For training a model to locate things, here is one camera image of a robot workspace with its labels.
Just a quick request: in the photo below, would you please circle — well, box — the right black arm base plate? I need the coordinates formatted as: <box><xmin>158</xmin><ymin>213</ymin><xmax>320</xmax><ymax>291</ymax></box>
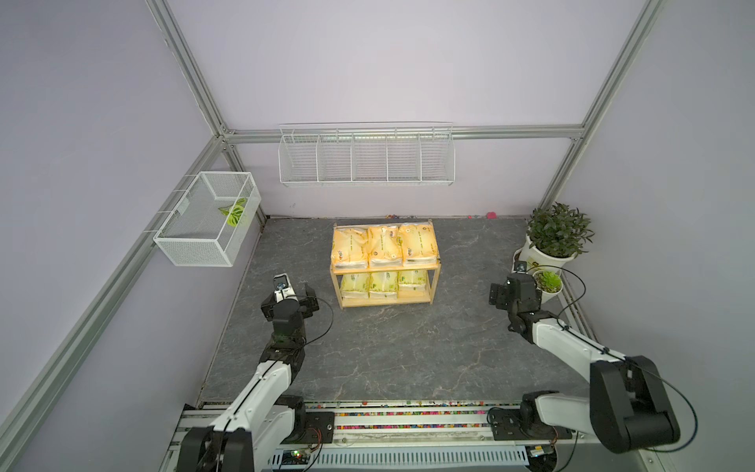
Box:
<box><xmin>486</xmin><ymin>407</ymin><xmax>574</xmax><ymax>443</ymax></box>

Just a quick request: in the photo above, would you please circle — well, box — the green leaf toy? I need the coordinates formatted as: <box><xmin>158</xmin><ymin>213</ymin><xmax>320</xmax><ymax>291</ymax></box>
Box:
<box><xmin>219</xmin><ymin>198</ymin><xmax>248</xmax><ymax>227</ymax></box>

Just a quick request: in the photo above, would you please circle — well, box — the white wire side basket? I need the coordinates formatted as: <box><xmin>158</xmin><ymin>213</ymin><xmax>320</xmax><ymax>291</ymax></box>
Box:
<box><xmin>153</xmin><ymin>171</ymin><xmax>261</xmax><ymax>267</ymax></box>

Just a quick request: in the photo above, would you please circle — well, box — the green tissue pack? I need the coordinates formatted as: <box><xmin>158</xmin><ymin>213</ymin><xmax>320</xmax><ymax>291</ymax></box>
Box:
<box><xmin>340</xmin><ymin>273</ymin><xmax>371</xmax><ymax>299</ymax></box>
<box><xmin>370</xmin><ymin>271</ymin><xmax>398</xmax><ymax>299</ymax></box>
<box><xmin>397</xmin><ymin>269</ymin><xmax>429</xmax><ymax>292</ymax></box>

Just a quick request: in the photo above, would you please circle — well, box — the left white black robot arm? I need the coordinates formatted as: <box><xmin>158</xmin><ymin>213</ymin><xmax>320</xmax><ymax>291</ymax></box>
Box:
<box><xmin>176</xmin><ymin>273</ymin><xmax>320</xmax><ymax>471</ymax></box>

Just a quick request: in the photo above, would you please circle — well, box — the wooden two-tier shelf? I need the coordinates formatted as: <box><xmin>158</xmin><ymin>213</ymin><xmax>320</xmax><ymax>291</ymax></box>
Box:
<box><xmin>330</xmin><ymin>220</ymin><xmax>442</xmax><ymax>309</ymax></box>

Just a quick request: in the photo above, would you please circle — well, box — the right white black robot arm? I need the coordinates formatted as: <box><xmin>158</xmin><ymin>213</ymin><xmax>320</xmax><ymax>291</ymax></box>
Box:
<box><xmin>489</xmin><ymin>271</ymin><xmax>681</xmax><ymax>454</ymax></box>

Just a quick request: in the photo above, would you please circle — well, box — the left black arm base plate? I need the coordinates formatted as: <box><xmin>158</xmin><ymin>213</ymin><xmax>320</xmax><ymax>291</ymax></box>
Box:
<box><xmin>282</xmin><ymin>410</ymin><xmax>335</xmax><ymax>444</ymax></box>

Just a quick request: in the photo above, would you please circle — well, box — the long white wire wall basket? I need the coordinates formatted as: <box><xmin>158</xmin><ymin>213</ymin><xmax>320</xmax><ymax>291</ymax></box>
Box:
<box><xmin>278</xmin><ymin>122</ymin><xmax>456</xmax><ymax>186</ymax></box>

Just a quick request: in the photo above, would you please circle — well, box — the aluminium front rail frame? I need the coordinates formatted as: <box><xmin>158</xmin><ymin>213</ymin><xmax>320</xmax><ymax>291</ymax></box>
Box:
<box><xmin>158</xmin><ymin>353</ymin><xmax>680</xmax><ymax>472</ymax></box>

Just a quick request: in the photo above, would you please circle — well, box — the small potted succulent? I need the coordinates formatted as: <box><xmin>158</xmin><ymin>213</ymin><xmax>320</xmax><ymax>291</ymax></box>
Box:
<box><xmin>533</xmin><ymin>269</ymin><xmax>563</xmax><ymax>304</ymax></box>

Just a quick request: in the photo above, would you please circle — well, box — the orange tissue pack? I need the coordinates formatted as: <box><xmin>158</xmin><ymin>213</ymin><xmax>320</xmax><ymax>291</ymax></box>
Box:
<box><xmin>369</xmin><ymin>225</ymin><xmax>403</xmax><ymax>267</ymax></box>
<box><xmin>398</xmin><ymin>222</ymin><xmax>440</xmax><ymax>266</ymax></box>
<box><xmin>331</xmin><ymin>227</ymin><xmax>369</xmax><ymax>269</ymax></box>

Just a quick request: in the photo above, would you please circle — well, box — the large potted green plant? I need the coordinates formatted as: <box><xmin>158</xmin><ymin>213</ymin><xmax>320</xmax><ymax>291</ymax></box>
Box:
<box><xmin>511</xmin><ymin>203</ymin><xmax>595</xmax><ymax>275</ymax></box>

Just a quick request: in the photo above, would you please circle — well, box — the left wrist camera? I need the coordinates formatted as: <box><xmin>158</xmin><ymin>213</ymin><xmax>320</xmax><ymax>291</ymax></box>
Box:
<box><xmin>273</xmin><ymin>273</ymin><xmax>296</xmax><ymax>303</ymax></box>

